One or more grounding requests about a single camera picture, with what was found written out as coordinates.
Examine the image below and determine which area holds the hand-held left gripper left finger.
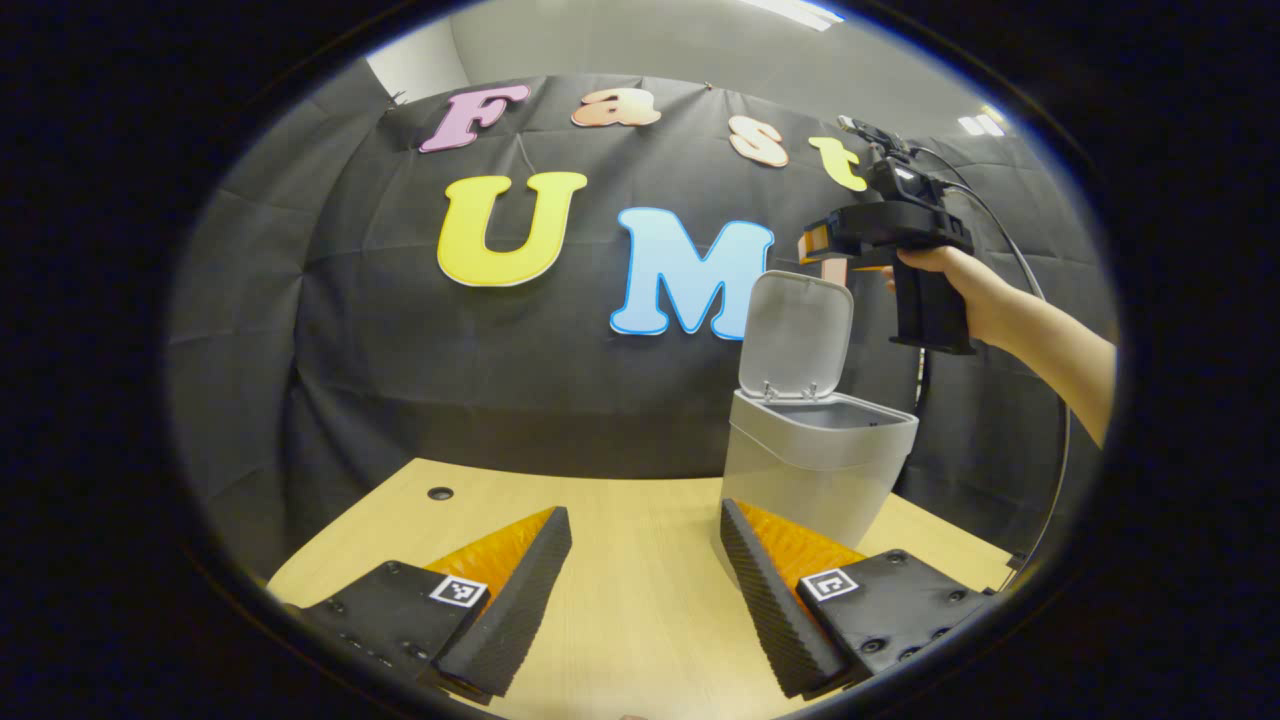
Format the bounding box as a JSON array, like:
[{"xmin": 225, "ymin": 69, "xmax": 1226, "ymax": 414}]
[{"xmin": 290, "ymin": 506, "xmax": 573, "ymax": 707}]

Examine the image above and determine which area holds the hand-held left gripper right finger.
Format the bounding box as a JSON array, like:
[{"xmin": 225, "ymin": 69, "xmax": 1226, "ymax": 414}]
[{"xmin": 720, "ymin": 499, "xmax": 998, "ymax": 702}]

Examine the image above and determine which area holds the grey desktop garbage bin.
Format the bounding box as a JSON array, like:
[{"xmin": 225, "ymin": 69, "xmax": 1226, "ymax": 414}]
[{"xmin": 720, "ymin": 270, "xmax": 919, "ymax": 551}]

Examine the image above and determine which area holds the wooden desktop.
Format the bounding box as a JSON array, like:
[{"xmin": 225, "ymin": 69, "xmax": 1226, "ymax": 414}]
[{"xmin": 266, "ymin": 458, "xmax": 1013, "ymax": 720}]

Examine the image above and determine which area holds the black backdrop cloth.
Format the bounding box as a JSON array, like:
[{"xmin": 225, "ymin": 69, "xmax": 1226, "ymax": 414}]
[{"xmin": 165, "ymin": 60, "xmax": 1116, "ymax": 581}]

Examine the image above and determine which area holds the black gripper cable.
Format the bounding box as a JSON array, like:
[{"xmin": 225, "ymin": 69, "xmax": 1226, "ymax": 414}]
[{"xmin": 905, "ymin": 145, "xmax": 1074, "ymax": 577}]

